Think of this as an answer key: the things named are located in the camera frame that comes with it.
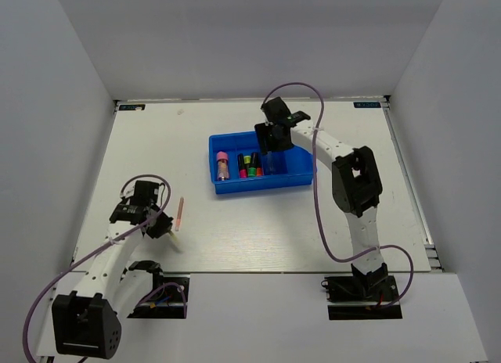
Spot pale yellow pen tube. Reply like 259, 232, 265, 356
168, 231, 184, 253

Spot tan pencil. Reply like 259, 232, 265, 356
175, 196, 185, 232

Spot yellow cap black highlighter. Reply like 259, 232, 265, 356
243, 156, 251, 169

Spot orange cap black highlighter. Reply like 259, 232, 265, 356
249, 152, 262, 177

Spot pink cap black highlighter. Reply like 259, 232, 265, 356
237, 153, 247, 178

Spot crayon bottle pink cap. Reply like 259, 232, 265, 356
216, 151, 230, 182

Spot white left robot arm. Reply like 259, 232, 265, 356
51, 178, 173, 360

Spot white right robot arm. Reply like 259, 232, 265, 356
254, 97, 387, 300

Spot blue divided plastic bin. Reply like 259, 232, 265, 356
208, 131, 313, 195

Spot right corner label sticker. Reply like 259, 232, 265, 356
353, 101, 381, 109

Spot corner label sticker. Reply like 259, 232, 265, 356
118, 104, 146, 111
353, 101, 381, 109

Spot left corner label sticker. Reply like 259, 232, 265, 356
118, 104, 146, 111

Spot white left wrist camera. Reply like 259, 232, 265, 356
119, 186, 135, 199

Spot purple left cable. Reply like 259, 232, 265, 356
22, 174, 188, 363

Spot purple cable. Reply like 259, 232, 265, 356
261, 82, 415, 310
22, 174, 188, 363

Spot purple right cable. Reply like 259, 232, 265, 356
261, 82, 415, 310

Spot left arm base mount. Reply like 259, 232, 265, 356
128, 275, 190, 320

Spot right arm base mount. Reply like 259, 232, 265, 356
321, 276, 402, 321

